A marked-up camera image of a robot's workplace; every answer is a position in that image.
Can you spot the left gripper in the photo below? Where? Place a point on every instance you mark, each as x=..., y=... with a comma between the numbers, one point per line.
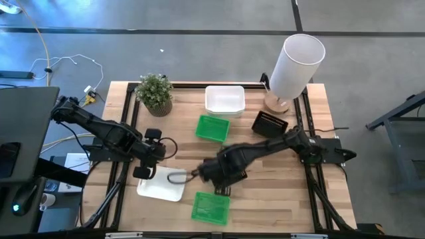
x=154, y=152

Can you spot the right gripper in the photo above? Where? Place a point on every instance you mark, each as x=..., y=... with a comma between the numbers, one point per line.
x=212, y=171

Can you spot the white plastic bin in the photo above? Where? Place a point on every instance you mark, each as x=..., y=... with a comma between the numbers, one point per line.
x=162, y=189
x=225, y=99

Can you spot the green plastic slotted basket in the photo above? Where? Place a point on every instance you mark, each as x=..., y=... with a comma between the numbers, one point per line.
x=212, y=128
x=210, y=209

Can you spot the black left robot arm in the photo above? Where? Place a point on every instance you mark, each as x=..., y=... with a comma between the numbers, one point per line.
x=109, y=132

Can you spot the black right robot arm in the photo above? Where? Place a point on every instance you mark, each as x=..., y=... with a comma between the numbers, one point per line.
x=265, y=147

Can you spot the white paper sheet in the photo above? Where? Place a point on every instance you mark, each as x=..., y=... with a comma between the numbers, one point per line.
x=74, y=162

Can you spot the potted green plant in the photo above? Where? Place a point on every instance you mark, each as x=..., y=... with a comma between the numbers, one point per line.
x=154, y=89

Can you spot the black desk support beam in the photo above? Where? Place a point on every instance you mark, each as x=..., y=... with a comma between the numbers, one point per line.
x=59, y=172

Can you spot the yellow plug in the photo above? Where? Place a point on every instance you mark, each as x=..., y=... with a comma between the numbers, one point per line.
x=88, y=99

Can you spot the white power adapter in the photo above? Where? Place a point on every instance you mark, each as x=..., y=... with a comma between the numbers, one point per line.
x=89, y=89

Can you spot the white mug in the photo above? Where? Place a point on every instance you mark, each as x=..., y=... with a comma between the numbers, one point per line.
x=48, y=200

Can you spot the dark grey desk top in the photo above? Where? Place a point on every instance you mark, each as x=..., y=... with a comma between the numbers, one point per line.
x=30, y=126

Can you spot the black computer mouse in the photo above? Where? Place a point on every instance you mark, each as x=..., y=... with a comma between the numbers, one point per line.
x=23, y=199

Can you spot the white shade wooden base lamp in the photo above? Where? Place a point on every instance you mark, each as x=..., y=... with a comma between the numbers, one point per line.
x=295, y=66

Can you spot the black smartphone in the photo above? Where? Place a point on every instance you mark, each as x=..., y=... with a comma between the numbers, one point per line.
x=8, y=159

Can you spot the black power strip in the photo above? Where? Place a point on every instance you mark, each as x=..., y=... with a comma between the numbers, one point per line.
x=16, y=74

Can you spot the grey metal cart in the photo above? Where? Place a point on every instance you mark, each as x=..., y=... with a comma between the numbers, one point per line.
x=391, y=113

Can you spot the white shoe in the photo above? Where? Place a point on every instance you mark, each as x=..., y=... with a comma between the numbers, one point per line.
x=10, y=9

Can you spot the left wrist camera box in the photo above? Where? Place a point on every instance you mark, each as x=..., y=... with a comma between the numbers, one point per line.
x=153, y=134

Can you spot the black table-level camera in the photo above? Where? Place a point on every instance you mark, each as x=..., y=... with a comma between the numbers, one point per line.
x=216, y=235

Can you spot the silver metal bracket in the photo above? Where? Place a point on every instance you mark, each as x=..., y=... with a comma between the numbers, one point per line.
x=124, y=235
x=308, y=236

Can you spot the black metal table frame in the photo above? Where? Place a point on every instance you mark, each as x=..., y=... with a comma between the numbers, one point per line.
x=189, y=85

